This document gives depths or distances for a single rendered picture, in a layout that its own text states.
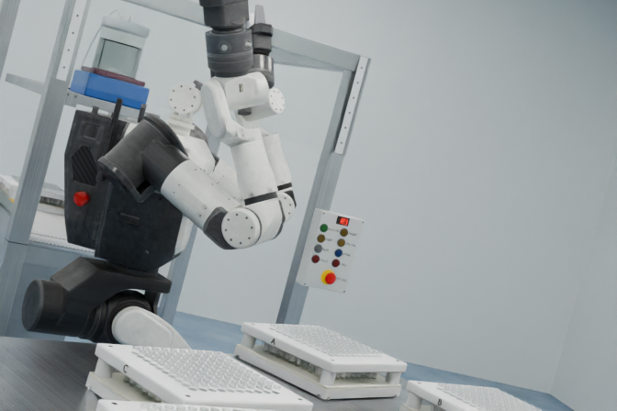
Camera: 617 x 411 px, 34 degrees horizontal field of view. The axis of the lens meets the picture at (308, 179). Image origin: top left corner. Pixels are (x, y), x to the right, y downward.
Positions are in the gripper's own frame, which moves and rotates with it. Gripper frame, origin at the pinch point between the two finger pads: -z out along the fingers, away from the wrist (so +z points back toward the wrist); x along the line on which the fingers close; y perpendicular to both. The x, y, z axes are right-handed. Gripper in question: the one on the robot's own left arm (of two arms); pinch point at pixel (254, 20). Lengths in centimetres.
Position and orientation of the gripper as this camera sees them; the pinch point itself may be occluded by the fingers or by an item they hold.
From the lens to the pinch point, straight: 264.8
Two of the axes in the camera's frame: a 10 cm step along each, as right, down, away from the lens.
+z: 0.4, 9.7, -2.4
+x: 5.0, -2.3, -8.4
